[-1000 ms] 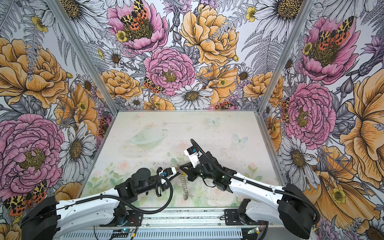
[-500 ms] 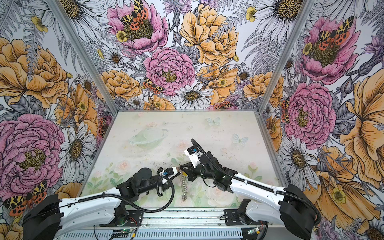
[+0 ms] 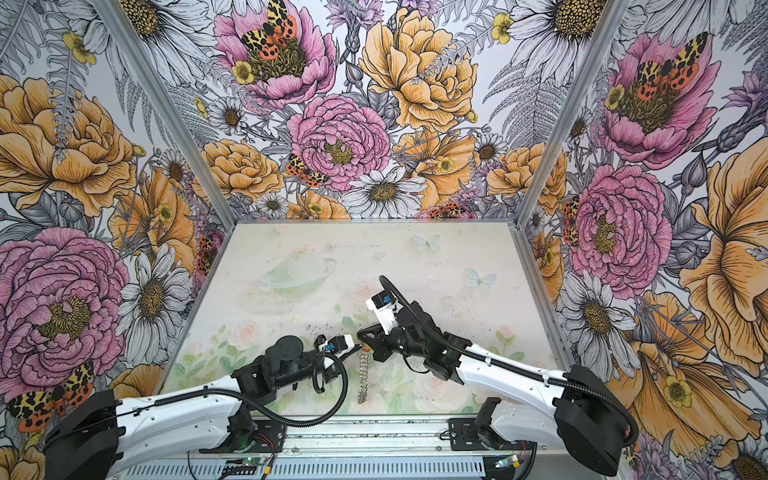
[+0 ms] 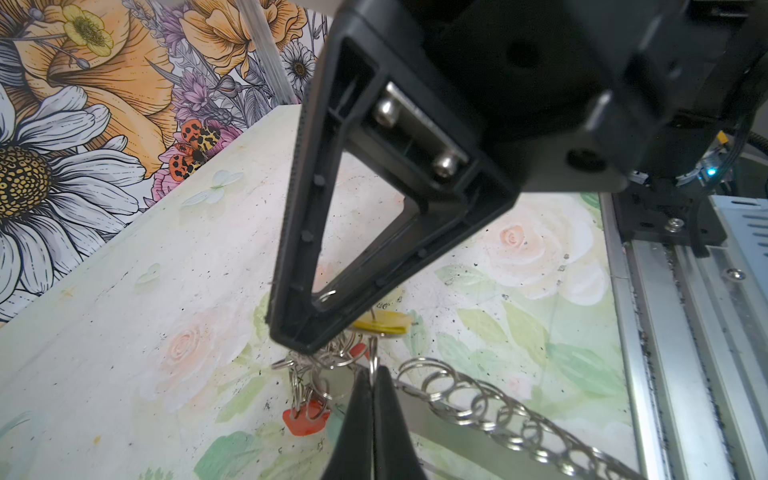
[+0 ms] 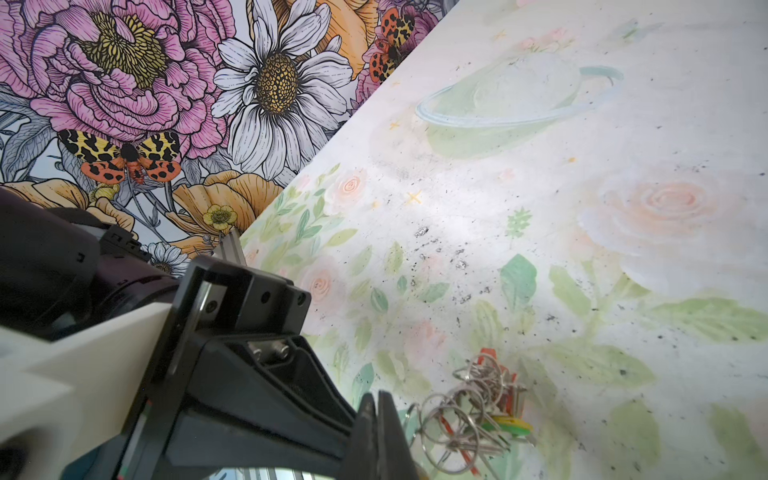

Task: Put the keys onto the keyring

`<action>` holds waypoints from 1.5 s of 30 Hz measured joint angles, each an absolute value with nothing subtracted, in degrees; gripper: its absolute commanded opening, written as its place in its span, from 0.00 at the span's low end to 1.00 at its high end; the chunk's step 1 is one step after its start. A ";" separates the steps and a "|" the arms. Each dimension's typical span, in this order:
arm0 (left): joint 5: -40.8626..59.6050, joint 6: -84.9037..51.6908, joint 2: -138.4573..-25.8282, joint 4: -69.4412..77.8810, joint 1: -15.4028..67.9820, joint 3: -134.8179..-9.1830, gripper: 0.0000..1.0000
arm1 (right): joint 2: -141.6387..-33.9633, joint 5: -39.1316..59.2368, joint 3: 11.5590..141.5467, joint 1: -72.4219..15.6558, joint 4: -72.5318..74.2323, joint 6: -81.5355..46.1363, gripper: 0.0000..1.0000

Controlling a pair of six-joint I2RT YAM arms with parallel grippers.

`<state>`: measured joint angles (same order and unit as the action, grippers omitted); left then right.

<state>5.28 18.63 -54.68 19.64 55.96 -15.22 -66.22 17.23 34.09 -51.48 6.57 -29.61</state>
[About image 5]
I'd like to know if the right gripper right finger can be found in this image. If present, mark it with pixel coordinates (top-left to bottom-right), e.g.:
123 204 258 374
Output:
376 391 419 480

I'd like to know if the left white wrist camera housing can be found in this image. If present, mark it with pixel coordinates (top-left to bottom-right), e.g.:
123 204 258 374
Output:
1 303 171 479

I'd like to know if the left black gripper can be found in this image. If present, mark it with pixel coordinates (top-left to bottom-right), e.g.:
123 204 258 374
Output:
78 257 356 479

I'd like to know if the coloured tagged keys bunch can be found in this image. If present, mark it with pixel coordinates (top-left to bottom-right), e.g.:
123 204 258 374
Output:
423 348 535 479

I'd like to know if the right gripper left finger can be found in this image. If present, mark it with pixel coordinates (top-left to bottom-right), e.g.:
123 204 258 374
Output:
337 400 378 480

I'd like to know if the silver metal keyring plate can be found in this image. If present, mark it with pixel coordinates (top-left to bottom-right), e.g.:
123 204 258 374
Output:
402 348 536 479

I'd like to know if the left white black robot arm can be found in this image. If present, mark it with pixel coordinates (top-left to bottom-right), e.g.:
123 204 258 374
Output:
1 192 356 479

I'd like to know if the yellow tagged key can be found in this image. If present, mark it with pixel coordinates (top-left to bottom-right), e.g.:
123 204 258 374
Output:
482 415 533 438

